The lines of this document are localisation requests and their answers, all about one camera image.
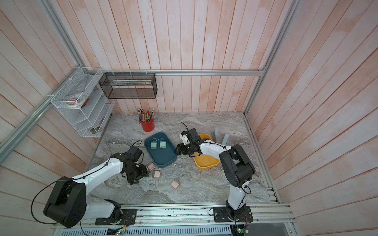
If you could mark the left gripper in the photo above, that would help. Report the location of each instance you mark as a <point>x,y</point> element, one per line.
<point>143,172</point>

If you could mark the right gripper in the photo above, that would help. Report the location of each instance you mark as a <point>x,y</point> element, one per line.
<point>181,148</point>

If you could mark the yellow storage box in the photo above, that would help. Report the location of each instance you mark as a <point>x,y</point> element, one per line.
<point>205,162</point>

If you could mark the teal storage box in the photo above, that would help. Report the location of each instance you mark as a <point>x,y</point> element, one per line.
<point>161,157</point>

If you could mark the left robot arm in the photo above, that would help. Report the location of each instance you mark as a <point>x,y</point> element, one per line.
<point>67,204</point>

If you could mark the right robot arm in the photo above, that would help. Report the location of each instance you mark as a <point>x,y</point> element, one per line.
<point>237,168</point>

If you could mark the pink plug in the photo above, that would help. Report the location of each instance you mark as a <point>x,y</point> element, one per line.
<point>175,184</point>
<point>150,167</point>
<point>156,174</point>

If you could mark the red pen cup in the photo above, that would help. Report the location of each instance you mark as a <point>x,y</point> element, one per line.
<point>147,126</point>

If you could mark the pens in cup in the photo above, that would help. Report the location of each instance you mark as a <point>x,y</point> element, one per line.
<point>145,115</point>

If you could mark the black mesh basket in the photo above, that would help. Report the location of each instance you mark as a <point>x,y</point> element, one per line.
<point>129,85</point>

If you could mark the tape roll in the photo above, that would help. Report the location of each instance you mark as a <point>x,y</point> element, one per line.
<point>75,101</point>

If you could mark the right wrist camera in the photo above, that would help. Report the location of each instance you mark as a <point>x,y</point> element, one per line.
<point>190,136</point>

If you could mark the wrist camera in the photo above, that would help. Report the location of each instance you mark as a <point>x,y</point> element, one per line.
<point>135,154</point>
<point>190,136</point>

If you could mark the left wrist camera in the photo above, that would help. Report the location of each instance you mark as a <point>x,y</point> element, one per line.
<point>135,154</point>

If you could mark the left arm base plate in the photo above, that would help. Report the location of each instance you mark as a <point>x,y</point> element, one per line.
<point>125,216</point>

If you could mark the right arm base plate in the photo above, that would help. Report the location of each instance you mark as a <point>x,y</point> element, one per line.
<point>227,214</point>

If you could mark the white wire shelf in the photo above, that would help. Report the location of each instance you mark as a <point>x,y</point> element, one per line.
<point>90,120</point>

